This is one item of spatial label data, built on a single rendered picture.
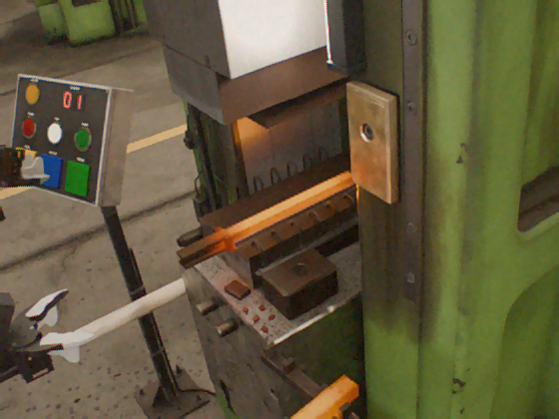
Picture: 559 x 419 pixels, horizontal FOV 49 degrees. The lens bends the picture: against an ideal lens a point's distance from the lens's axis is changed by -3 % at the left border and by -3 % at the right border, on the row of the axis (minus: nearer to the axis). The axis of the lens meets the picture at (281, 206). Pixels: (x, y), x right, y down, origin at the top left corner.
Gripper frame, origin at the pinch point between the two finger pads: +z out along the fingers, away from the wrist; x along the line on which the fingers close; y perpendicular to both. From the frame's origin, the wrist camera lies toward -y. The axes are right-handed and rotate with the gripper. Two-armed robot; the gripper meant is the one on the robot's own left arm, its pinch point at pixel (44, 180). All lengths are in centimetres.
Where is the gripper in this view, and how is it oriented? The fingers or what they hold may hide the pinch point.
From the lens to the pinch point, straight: 149.0
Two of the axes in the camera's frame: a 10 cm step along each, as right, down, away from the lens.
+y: 1.6, -9.8, -1.4
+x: -8.6, -2.1, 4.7
